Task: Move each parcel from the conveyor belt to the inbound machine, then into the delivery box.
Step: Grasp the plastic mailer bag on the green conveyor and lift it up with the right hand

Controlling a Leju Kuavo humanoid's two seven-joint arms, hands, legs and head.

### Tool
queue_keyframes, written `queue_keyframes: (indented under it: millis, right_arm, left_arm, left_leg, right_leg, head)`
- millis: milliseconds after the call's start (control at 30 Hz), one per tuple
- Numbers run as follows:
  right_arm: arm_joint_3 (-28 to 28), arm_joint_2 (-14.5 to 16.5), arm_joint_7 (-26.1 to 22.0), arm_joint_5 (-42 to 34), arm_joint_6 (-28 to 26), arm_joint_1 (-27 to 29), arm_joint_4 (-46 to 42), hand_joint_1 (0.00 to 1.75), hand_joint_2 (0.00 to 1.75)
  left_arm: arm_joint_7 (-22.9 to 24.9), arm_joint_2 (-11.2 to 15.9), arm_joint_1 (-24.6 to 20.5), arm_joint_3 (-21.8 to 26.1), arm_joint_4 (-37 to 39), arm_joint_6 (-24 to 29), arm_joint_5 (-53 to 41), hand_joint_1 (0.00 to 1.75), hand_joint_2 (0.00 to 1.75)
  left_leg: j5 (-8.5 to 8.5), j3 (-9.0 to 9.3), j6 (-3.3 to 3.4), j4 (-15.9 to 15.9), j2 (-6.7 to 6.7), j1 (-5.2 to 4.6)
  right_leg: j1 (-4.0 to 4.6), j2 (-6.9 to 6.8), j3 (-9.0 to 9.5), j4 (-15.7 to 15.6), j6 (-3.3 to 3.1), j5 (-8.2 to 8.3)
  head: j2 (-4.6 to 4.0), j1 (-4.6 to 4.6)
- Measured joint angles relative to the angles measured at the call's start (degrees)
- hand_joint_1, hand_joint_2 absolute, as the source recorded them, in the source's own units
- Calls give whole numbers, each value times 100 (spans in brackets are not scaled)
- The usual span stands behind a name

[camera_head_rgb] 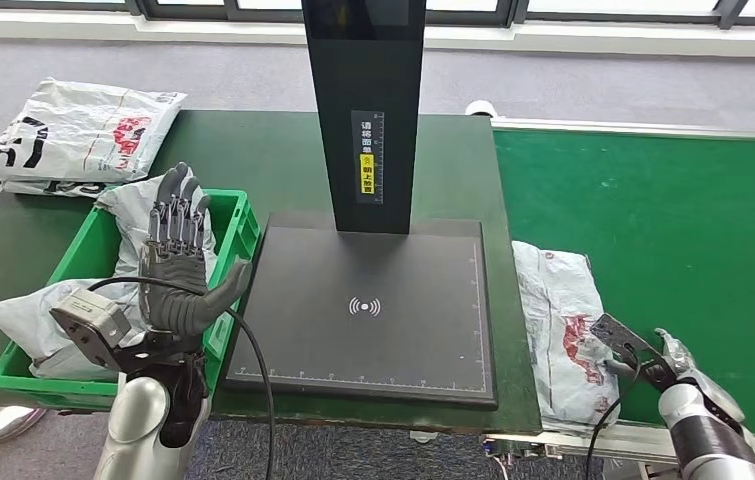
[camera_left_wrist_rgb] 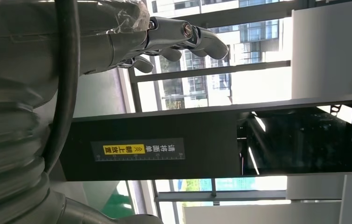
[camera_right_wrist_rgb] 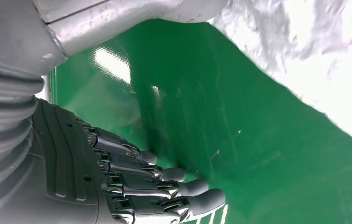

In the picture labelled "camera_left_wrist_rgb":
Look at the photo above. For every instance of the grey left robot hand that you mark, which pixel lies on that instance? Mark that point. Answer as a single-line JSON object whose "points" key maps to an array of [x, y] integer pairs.
{"points": [[18, 52]]}

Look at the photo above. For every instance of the green conveyor belt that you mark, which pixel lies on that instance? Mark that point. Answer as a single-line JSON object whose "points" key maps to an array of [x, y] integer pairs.
{"points": [[117, 201]]}

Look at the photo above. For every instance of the black inbound scanner machine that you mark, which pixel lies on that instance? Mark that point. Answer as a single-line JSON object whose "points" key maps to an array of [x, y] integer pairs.
{"points": [[209, 133]]}

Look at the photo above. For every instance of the black yellow scanner label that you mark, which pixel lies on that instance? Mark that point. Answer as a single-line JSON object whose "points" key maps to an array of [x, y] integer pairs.
{"points": [[157, 150]]}

